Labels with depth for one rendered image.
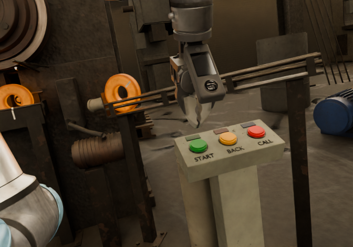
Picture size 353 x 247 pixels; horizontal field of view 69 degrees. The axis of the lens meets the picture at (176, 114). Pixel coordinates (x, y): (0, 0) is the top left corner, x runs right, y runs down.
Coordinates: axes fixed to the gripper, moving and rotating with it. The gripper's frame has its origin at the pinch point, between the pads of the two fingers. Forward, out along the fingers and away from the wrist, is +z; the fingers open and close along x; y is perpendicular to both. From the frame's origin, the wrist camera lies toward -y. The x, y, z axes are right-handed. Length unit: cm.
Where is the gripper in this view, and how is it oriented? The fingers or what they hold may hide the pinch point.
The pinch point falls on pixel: (198, 124)
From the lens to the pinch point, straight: 56.8
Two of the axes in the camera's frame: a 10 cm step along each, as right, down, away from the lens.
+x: -9.6, 2.0, -2.1
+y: -2.8, -4.8, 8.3
